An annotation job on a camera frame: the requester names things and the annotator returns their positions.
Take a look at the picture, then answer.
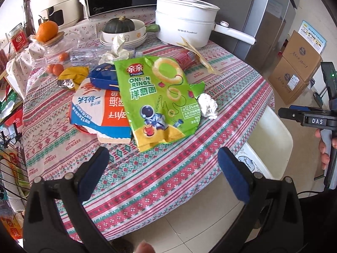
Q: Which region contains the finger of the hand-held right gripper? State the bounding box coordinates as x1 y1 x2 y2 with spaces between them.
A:
278 105 306 123

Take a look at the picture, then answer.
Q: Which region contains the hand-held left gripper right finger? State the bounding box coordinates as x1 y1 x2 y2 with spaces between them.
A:
208 147 304 253

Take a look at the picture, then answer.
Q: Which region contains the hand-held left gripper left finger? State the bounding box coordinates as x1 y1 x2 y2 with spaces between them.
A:
23 146 116 253

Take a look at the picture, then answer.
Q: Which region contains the white chair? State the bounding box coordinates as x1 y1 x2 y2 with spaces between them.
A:
235 107 294 180

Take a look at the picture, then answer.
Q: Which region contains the blue white orange food bag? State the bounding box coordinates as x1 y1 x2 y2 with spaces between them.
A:
69 64 132 140

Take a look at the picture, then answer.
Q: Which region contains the small white tissue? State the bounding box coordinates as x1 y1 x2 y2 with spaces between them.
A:
197 93 218 120

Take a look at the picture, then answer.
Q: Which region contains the green snack bag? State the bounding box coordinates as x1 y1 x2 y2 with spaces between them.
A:
114 55 206 153

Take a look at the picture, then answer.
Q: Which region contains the beige snack packet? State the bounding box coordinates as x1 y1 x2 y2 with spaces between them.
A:
180 37 220 75

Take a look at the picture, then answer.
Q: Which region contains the person's right hand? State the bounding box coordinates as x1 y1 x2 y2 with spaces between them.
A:
314 130 337 175

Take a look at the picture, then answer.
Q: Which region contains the cardboard box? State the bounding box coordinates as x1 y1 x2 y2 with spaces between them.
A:
282 30 323 82
269 57 310 105

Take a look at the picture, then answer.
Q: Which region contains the red green patterned tablecloth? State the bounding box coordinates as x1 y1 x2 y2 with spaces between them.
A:
22 41 275 243

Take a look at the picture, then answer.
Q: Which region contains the yellow foil wrapper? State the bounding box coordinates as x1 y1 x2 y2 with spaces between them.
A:
58 67 89 90

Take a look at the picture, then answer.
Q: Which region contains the grey refrigerator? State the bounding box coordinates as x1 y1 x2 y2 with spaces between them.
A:
184 0 303 64

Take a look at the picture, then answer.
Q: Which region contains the clear plastic bottle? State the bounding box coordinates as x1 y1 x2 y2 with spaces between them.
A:
67 48 116 67

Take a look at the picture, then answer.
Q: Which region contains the red drink can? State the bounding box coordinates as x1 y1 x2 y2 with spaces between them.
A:
175 51 197 70

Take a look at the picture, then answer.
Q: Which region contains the large crumpled white tissue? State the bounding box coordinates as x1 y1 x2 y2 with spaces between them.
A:
99 35 144 65

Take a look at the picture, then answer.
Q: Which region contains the glass jar with wooden lid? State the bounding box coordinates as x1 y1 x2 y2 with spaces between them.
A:
43 32 81 58

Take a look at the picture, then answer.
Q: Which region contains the white plate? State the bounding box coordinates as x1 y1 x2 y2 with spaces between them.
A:
100 33 148 45
99 35 147 49

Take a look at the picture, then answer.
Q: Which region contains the white electric pot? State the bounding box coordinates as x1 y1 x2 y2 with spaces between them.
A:
155 4 256 48

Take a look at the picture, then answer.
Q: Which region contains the white floral cloth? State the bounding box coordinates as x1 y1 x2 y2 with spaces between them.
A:
7 5 158 85

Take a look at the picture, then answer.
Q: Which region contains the dark green squash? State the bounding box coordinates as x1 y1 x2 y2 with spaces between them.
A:
103 16 136 33

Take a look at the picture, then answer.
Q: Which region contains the large orange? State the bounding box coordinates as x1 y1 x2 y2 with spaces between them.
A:
36 18 58 43

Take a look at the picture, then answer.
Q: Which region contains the red labelled jar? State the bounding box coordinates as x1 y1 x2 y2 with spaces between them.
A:
7 23 29 53

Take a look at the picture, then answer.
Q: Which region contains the white pot lid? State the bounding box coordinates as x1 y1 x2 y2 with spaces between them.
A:
155 0 220 11

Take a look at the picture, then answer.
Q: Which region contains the white air fryer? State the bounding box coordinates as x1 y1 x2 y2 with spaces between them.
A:
33 0 85 29

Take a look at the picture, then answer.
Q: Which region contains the vase with dried twigs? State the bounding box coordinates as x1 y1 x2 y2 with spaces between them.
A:
17 0 37 36

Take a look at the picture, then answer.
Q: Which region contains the wall poster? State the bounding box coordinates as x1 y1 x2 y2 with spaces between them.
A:
299 20 327 54

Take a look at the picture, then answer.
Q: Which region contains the black wire rack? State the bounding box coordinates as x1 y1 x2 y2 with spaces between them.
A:
0 132 30 198

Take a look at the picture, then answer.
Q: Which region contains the cream bowl with green handle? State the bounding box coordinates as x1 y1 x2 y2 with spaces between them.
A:
102 20 160 41

